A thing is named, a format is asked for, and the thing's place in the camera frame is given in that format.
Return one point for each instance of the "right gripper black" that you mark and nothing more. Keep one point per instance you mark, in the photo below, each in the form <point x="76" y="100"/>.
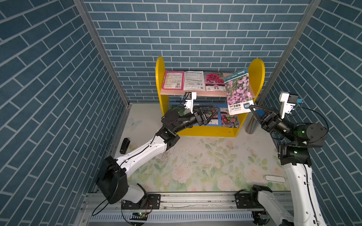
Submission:
<point x="270" y="121"/>

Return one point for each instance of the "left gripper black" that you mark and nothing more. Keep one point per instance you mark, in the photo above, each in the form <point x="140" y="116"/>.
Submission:
<point x="200" y="114"/>

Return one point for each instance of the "purple flower seed packet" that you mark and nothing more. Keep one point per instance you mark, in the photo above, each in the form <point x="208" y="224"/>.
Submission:
<point x="239" y="97"/>

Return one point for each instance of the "magenta hollyhock seed packet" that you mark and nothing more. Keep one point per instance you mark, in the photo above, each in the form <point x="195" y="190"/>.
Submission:
<point x="214" y="81"/>

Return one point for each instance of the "white text seed packet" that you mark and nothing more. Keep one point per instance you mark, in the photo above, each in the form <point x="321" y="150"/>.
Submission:
<point x="194" y="81"/>

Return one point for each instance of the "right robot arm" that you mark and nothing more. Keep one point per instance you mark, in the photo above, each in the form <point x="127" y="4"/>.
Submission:
<point x="297" y="164"/>

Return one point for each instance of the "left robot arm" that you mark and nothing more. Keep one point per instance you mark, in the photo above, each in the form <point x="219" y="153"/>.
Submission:
<point x="112" y="179"/>

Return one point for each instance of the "mixed flower seed packet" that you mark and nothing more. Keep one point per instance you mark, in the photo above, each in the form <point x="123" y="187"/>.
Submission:
<point x="212" y="114"/>

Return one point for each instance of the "yellow shelf with pink board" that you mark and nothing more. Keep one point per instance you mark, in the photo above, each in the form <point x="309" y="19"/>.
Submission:
<point x="256" y="79"/>

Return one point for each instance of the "red zinnia seed packet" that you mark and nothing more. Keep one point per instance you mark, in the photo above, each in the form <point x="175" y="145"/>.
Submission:
<point x="228" y="121"/>

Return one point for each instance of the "pink bordered seed packet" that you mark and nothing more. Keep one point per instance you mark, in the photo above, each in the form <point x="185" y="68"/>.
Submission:
<point x="173" y="80"/>

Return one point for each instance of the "steel bottle blue lid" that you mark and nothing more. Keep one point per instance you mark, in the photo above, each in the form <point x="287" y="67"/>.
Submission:
<point x="252" y="124"/>

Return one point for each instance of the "floral table mat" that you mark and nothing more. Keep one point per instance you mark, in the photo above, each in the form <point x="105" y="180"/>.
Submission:
<point x="212" y="164"/>

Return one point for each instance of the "small white object on mat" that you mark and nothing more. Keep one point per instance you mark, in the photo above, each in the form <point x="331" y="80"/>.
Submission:
<point x="274" y="179"/>

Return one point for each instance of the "small black device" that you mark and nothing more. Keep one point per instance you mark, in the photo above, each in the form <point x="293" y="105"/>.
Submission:
<point x="124" y="146"/>

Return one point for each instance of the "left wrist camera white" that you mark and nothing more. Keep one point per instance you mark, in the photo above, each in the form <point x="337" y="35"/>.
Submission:
<point x="188" y="99"/>

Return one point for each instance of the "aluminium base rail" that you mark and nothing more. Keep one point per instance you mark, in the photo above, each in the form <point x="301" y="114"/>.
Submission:
<point x="203" y="209"/>

